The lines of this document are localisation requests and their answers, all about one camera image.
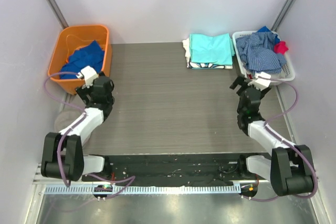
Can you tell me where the slotted white cable duct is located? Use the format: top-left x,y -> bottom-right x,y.
44,184 -> 241,195

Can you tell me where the red cloth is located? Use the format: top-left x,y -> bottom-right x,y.
274,41 -> 289,55

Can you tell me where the folded white printed t shirt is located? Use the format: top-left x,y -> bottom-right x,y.
182,39 -> 233,70

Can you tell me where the blue checkered shirt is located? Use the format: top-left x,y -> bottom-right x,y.
236,31 -> 287,74

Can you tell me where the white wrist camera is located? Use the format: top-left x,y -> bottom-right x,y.
251,72 -> 271,91
76,66 -> 99,87

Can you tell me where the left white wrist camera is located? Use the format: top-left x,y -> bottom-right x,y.
76,66 -> 99,87

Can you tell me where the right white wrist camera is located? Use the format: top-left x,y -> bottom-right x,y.
251,72 -> 271,91

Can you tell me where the blue cloth in basket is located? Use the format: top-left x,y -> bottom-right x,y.
257,26 -> 280,45

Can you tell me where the orange plastic tub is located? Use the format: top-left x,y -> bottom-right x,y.
48,25 -> 112,94

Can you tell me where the blue t shirt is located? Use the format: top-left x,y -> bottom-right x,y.
60,40 -> 104,73

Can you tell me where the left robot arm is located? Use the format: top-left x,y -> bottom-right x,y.
40,72 -> 114,187

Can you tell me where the folded teal t shirt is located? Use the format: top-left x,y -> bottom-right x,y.
189,34 -> 235,66

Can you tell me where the grey cap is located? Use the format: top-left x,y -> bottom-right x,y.
54,108 -> 93,147

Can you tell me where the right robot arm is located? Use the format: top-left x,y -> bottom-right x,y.
230,72 -> 318,198

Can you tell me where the right aluminium corner post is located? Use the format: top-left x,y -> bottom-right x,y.
270,0 -> 312,32

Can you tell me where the white plastic laundry basket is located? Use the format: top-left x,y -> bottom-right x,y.
232,30 -> 296,81

